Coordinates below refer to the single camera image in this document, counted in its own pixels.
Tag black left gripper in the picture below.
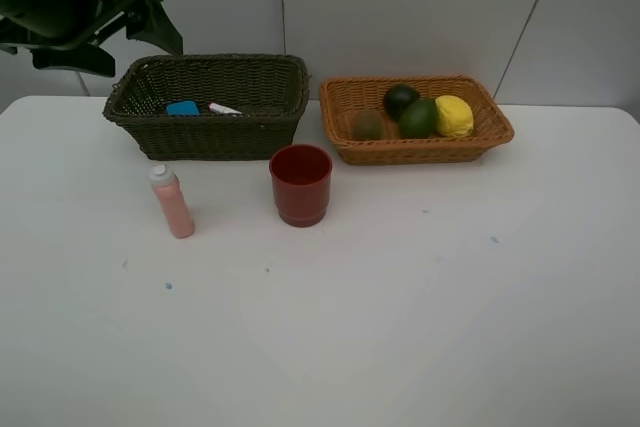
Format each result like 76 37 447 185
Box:
1 0 183 78

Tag blue whiteboard eraser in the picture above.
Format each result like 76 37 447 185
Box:
166 100 200 117

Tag white marker pink caps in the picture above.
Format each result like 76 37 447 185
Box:
208 102 243 116

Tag pink bottle white cap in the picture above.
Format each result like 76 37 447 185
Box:
148 164 195 239

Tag red plastic cup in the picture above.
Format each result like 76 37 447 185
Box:
269 144 333 228

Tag brown kiwi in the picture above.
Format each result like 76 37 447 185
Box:
351 110 385 141

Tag dark mangosteen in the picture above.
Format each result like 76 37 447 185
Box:
383 83 421 122

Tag green lime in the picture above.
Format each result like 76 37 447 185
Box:
398 98 439 139

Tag yellow lemon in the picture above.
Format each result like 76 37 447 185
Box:
435 95 474 138

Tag dark brown wicker basket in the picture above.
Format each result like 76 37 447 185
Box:
103 54 309 161

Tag orange wicker basket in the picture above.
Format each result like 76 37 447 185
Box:
319 75 515 165

